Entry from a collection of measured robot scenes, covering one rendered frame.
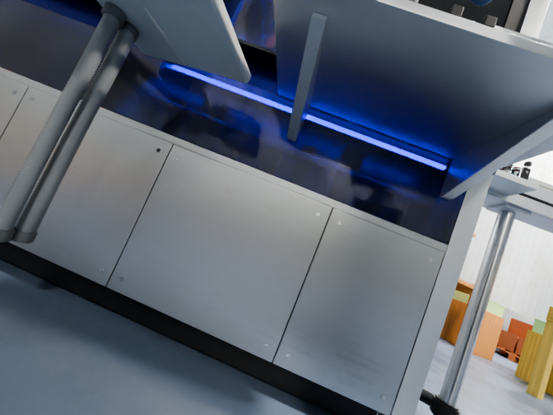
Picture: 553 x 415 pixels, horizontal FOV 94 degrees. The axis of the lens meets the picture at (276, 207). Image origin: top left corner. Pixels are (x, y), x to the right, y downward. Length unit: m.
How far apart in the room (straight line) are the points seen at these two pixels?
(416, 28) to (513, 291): 7.42
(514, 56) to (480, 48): 0.05
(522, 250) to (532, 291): 0.97
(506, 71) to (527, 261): 7.51
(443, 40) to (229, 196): 0.62
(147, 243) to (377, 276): 0.70
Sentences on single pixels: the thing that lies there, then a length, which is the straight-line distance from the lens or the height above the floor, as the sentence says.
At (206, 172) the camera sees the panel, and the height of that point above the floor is 0.53.
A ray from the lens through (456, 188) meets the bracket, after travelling 0.89.
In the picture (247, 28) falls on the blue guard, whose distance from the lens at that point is 1.08.
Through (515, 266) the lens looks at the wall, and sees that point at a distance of 7.79.
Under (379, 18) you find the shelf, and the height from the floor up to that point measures 0.86.
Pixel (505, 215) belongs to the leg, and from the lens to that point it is 1.23.
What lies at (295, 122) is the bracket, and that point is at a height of 0.75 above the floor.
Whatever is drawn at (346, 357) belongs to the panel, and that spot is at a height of 0.19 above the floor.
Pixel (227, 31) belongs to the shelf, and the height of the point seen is 0.78.
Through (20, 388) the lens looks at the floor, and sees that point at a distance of 0.74.
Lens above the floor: 0.43
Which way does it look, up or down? 6 degrees up
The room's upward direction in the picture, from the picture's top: 23 degrees clockwise
